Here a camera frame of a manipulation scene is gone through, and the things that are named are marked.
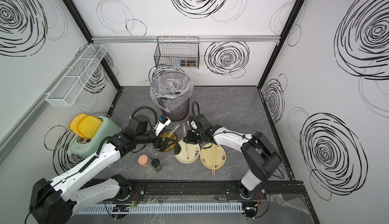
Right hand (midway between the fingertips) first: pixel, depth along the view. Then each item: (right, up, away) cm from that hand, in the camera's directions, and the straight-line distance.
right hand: (183, 140), depth 84 cm
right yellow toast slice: (-47, +10, -8) cm, 49 cm away
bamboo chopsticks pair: (+17, -10, -1) cm, 20 cm away
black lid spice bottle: (-13, -8, -10) cm, 18 cm away
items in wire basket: (+2, +45, +5) cm, 45 cm away
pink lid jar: (-18, -8, -10) cm, 22 cm away
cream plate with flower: (+3, -6, -3) cm, 7 cm away
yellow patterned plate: (-8, +1, +9) cm, 12 cm away
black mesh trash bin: (-5, +18, +3) cm, 19 cm away
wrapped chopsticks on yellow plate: (-8, +3, +9) cm, 13 cm away
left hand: (-6, +5, -8) cm, 11 cm away
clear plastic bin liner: (-10, +32, +13) cm, 36 cm away
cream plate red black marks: (+13, -9, +2) cm, 16 cm away
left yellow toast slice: (-53, +11, -10) cm, 55 cm away
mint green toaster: (-49, 0, -11) cm, 50 cm away
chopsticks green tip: (0, +3, +1) cm, 3 cm away
